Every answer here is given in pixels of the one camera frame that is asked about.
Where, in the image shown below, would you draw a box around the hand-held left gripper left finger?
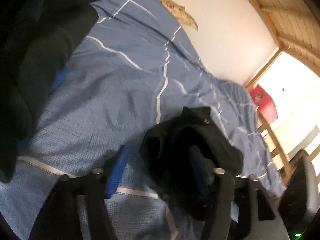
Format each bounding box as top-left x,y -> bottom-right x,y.
29,146 -> 130,240

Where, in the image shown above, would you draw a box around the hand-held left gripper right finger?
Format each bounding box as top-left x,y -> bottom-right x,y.
189,145 -> 288,240

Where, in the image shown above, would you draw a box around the black pants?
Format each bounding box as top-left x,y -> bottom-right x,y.
140,106 -> 244,222

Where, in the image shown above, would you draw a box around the dark grey folded pants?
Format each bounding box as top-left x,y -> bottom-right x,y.
0,5 -> 99,183

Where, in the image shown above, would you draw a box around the navy folded pants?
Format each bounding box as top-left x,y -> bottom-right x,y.
0,0 -> 123,63

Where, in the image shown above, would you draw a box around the blue checked duvet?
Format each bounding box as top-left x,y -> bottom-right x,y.
0,0 -> 288,240

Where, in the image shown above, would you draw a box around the red bag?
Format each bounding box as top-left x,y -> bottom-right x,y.
249,84 -> 279,123

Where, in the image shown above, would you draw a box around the blue folded cloth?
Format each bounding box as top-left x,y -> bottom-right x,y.
49,65 -> 68,94

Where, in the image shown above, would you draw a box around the beige patterned pillow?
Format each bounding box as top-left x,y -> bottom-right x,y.
139,0 -> 199,32

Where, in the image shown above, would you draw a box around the wooden bunk bed frame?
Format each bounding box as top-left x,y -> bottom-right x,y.
230,0 -> 320,188

